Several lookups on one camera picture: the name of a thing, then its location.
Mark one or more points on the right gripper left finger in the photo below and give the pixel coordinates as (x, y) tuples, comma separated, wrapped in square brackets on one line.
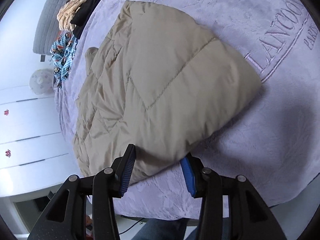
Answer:
[(123, 167)]

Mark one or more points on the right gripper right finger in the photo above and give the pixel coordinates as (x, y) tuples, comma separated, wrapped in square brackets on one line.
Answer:
[(192, 171)]

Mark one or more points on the beige puffer jacket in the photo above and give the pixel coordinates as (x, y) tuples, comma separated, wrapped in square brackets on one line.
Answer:
[(159, 81)]

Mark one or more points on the person's blue jeans leg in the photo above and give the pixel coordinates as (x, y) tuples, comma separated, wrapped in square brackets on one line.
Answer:
[(162, 229)]

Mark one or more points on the lavender plush bed blanket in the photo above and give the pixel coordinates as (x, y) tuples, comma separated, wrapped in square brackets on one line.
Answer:
[(275, 141)]

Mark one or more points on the white wardrobe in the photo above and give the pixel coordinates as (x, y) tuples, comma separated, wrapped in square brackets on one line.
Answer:
[(34, 154)]

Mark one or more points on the round pale cushion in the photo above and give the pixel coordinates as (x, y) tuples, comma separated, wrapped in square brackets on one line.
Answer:
[(41, 81)]

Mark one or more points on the blue monkey print garment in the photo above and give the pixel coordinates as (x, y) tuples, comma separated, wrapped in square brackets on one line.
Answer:
[(63, 52)]

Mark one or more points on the grey quilted headboard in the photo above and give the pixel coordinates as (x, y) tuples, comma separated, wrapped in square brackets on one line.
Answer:
[(47, 29)]

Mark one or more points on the cream knitted garment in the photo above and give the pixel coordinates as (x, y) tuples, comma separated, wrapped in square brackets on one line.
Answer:
[(66, 14)]

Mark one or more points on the black folded garment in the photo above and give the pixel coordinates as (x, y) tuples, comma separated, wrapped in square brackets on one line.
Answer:
[(82, 16)]

